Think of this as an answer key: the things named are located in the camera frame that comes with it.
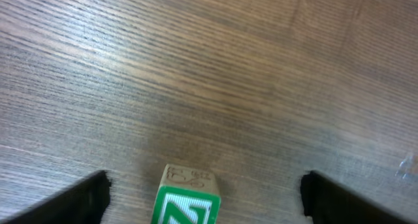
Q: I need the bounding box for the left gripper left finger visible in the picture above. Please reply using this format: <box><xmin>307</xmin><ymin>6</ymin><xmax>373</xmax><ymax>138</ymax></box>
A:
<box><xmin>3</xmin><ymin>170</ymin><xmax>112</xmax><ymax>224</ymax></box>

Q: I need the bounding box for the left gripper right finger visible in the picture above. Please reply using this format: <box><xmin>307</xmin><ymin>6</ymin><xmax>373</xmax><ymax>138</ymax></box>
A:
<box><xmin>300</xmin><ymin>170</ymin><xmax>410</xmax><ymax>224</ymax></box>

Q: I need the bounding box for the green Z wooden block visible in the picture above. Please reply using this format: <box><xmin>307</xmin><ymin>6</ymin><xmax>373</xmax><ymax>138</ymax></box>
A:
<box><xmin>151</xmin><ymin>164</ymin><xmax>221</xmax><ymax>224</ymax></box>

